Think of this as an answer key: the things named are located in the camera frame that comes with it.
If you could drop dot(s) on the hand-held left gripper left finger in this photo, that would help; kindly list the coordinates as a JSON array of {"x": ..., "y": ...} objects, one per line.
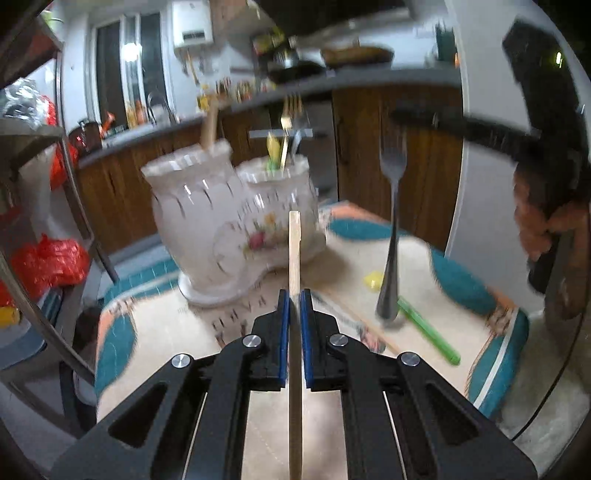
[{"x": 284, "y": 332}]

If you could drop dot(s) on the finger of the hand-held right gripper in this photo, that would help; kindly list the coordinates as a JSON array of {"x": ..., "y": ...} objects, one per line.
[{"x": 461, "y": 127}]

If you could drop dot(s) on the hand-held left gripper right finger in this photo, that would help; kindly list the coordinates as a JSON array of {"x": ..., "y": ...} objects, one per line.
[{"x": 305, "y": 341}]

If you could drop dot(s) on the silver fork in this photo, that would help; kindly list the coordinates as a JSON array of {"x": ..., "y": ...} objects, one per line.
[{"x": 392, "y": 258}]

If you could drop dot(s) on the white ceramic floral utensil holder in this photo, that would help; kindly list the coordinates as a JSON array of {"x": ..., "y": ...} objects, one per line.
[{"x": 217, "y": 221}]

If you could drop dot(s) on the person's right hand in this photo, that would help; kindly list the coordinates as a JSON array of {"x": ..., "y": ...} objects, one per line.
[{"x": 531, "y": 217}]

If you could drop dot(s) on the wooden kitchen cabinets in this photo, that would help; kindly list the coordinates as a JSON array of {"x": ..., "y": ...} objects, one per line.
[{"x": 434, "y": 161}]

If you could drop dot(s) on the printed quilted table cloth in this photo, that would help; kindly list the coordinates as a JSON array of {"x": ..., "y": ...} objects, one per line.
[{"x": 194, "y": 341}]

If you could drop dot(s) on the grey kitchen countertop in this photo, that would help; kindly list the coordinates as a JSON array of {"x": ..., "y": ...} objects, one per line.
[{"x": 369, "y": 77}]

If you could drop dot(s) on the brown frying pan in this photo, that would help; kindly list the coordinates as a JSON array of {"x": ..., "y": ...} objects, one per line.
[{"x": 358, "y": 56}]

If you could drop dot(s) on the built-in oven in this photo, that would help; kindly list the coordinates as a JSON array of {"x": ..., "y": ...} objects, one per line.
[{"x": 318, "y": 152}]

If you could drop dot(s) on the black range hood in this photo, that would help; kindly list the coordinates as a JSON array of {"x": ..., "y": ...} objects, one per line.
[{"x": 332, "y": 14}]

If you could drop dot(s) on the black wok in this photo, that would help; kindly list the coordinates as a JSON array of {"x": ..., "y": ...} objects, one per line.
[{"x": 295, "y": 71}]

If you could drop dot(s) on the large red plastic bag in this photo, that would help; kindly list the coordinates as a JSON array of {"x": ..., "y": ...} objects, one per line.
[{"x": 51, "y": 261}]

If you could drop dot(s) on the kitchen faucet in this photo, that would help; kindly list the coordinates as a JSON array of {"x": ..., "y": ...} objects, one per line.
[{"x": 161, "y": 108}]

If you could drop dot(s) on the yellow corn cob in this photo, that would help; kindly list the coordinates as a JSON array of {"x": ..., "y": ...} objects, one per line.
[{"x": 9, "y": 317}]

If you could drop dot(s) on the dark red pressure cooker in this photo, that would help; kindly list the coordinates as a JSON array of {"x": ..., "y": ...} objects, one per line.
[{"x": 85, "y": 137}]

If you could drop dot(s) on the small red plastic bag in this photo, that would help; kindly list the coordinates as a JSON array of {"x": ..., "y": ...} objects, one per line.
[{"x": 57, "y": 161}]

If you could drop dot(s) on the white water heater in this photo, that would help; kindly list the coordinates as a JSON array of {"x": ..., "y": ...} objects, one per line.
[{"x": 193, "y": 23}]

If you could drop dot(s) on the kitchen window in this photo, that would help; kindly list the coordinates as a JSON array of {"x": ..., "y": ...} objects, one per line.
[{"x": 129, "y": 64}]

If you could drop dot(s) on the metal shelf rack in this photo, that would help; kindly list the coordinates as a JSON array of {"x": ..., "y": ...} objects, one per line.
[{"x": 41, "y": 134}]

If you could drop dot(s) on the clear plastic bag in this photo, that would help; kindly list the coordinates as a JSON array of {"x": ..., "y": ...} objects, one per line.
[{"x": 21, "y": 104}]

